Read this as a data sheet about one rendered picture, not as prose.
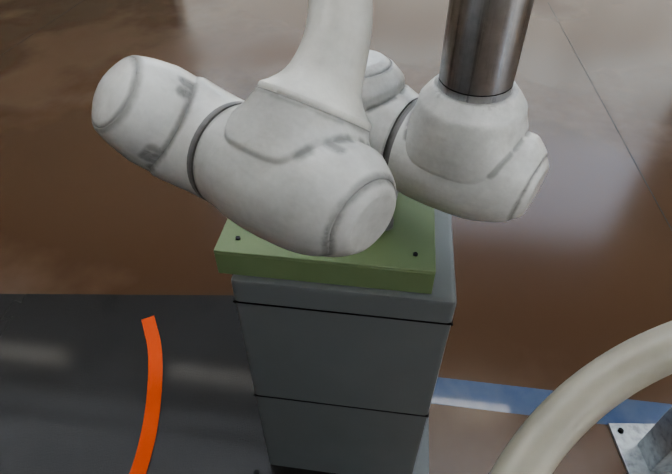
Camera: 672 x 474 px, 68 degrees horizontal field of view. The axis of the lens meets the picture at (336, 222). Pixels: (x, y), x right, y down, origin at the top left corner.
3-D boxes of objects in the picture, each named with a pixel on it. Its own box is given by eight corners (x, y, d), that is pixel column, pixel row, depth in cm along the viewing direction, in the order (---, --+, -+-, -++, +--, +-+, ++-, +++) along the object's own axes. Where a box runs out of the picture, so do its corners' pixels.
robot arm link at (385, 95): (344, 136, 101) (345, 28, 86) (423, 167, 93) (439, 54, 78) (293, 175, 92) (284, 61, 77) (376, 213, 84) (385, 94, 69)
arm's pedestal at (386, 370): (284, 333, 175) (261, 139, 121) (427, 349, 170) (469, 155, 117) (247, 482, 138) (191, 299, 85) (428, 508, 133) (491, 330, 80)
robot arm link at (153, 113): (177, 180, 59) (251, 223, 52) (52, 126, 46) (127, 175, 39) (219, 99, 59) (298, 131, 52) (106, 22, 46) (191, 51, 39)
